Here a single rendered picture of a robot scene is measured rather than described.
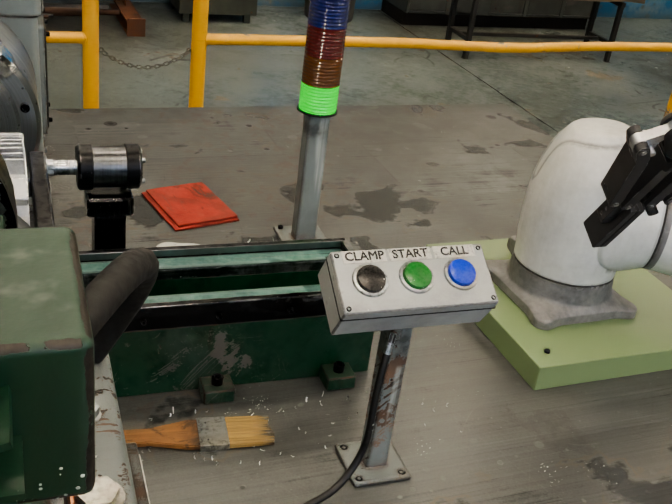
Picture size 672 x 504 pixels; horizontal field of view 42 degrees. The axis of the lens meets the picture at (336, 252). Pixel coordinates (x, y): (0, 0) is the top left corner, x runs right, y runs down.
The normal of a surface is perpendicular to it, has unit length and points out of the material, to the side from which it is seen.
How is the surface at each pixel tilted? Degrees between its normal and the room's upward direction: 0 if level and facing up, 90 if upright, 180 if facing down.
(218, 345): 90
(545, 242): 92
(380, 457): 90
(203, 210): 3
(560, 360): 0
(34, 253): 0
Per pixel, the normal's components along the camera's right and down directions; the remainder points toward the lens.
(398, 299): 0.27, -0.48
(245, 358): 0.32, 0.49
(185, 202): 0.10, -0.87
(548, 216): -0.75, 0.20
